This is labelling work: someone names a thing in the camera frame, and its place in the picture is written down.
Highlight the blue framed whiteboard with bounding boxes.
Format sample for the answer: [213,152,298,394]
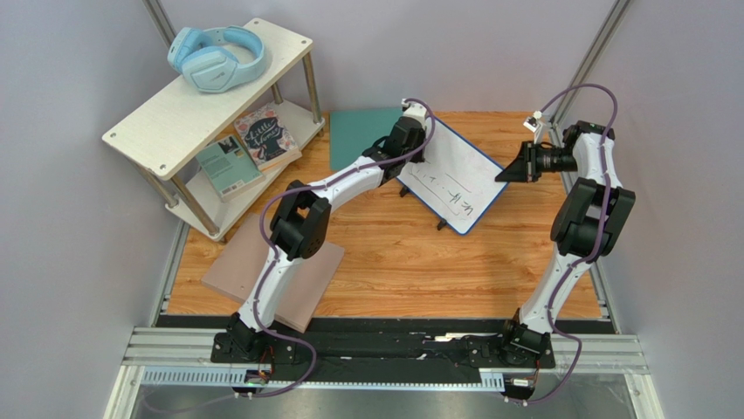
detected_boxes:
[398,119,507,236]

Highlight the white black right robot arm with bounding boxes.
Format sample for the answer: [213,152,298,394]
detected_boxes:
[494,120,636,366]

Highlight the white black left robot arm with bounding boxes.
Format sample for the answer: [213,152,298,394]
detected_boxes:
[210,113,436,363]

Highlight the teal mat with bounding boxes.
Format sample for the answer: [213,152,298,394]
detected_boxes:
[330,106,403,171]

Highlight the floral cover book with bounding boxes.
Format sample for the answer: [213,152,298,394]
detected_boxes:
[233,103,301,172]

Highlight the teal cover book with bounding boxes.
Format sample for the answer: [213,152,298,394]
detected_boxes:
[196,135,265,203]

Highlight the pink square board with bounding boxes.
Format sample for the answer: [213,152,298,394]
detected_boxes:
[202,214,345,333]

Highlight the light blue headphones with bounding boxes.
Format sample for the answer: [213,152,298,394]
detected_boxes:
[167,26,269,93]

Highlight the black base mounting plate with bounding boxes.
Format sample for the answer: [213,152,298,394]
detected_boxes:
[210,318,556,384]

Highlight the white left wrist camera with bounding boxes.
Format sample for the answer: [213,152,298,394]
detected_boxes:
[401,98,429,127]

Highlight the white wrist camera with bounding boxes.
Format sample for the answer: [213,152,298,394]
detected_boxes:
[401,98,429,127]
[522,110,548,144]

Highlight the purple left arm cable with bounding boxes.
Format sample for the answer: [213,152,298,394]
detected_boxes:
[250,97,437,400]

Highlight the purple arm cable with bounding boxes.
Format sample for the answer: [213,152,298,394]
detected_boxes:
[502,83,618,406]
[250,97,437,400]

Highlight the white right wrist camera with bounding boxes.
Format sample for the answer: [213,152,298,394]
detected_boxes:
[522,110,548,144]

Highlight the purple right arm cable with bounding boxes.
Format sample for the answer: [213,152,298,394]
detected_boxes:
[502,83,618,406]

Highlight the aluminium frame rail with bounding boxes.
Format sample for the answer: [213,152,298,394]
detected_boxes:
[106,327,664,418]

